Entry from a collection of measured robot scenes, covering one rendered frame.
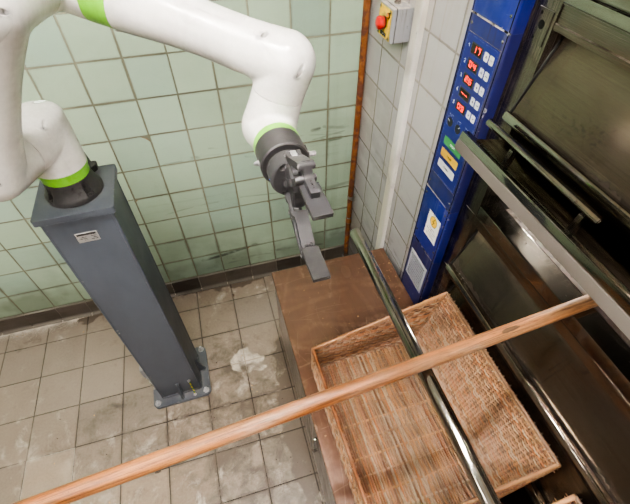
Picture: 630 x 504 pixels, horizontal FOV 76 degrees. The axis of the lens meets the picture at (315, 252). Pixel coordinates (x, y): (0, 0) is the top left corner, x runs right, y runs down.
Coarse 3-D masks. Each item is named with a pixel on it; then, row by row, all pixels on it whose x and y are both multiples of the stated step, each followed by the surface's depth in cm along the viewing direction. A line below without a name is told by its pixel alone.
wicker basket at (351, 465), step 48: (384, 336) 140; (432, 336) 139; (336, 384) 138; (480, 384) 120; (336, 432) 123; (384, 432) 127; (432, 432) 128; (480, 432) 120; (528, 432) 105; (384, 480) 119; (432, 480) 119; (528, 480) 98
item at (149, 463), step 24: (552, 312) 84; (576, 312) 85; (480, 336) 81; (504, 336) 81; (408, 360) 78; (432, 360) 77; (360, 384) 74; (384, 384) 75; (288, 408) 71; (312, 408) 72; (216, 432) 69; (240, 432) 69; (144, 456) 66; (168, 456) 66; (192, 456) 67; (96, 480) 64; (120, 480) 64
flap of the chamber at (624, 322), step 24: (456, 144) 91; (504, 144) 92; (528, 144) 95; (480, 168) 84; (528, 168) 86; (552, 168) 88; (504, 192) 79; (552, 192) 81; (576, 192) 83; (528, 216) 74; (552, 240) 69; (600, 240) 72; (624, 240) 73; (576, 264) 66; (624, 264) 68; (600, 288) 62; (624, 312) 59
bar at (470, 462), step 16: (368, 256) 99; (368, 272) 98; (384, 288) 93; (384, 304) 91; (400, 320) 87; (400, 336) 86; (416, 352) 82; (432, 384) 77; (432, 400) 76; (448, 416) 73; (448, 432) 72; (464, 432) 72; (464, 448) 70; (464, 464) 69; (480, 464) 68; (480, 480) 66; (480, 496) 66; (496, 496) 65
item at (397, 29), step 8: (384, 0) 126; (392, 0) 126; (384, 8) 125; (392, 8) 121; (400, 8) 121; (408, 8) 121; (384, 16) 126; (392, 16) 122; (400, 16) 122; (408, 16) 123; (392, 24) 123; (400, 24) 124; (408, 24) 125; (384, 32) 128; (392, 32) 125; (400, 32) 126; (408, 32) 127; (392, 40) 127; (400, 40) 128; (408, 40) 129
